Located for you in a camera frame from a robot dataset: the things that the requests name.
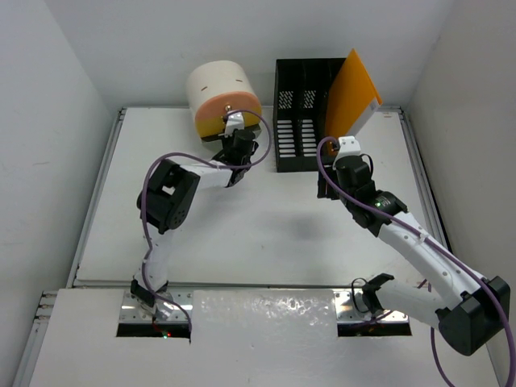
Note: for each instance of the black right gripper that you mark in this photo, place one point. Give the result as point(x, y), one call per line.
point(323, 191)

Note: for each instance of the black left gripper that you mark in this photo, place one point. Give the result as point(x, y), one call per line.
point(224, 140)

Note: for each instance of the yellow drawer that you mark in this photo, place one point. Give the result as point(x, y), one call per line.
point(209, 126)

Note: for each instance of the pink top drawer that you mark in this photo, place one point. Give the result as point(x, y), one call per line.
point(236, 100)

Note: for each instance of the cream round drawer cabinet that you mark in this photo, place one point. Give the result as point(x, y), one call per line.
point(216, 88)

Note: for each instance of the orange notebook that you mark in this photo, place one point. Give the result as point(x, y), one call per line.
point(352, 100)

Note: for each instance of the black mesh file organizer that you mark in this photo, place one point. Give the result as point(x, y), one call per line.
point(299, 110)

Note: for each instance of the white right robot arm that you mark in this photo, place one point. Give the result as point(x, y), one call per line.
point(467, 308)

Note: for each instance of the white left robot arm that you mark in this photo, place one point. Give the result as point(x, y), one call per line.
point(166, 198)

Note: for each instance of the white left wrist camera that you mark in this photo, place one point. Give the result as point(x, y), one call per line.
point(234, 122)

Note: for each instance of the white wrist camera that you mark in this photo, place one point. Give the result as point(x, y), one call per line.
point(347, 146)
point(234, 122)

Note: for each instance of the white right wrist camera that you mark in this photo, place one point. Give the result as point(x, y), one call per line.
point(347, 146)

